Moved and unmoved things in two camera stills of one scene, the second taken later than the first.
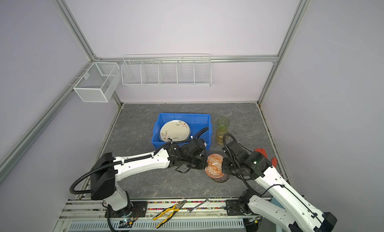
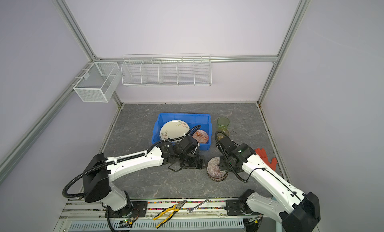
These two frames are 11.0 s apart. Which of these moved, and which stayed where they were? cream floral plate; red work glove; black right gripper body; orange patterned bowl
Moved: orange patterned bowl
Stayed: black right gripper body; red work glove; cream floral plate
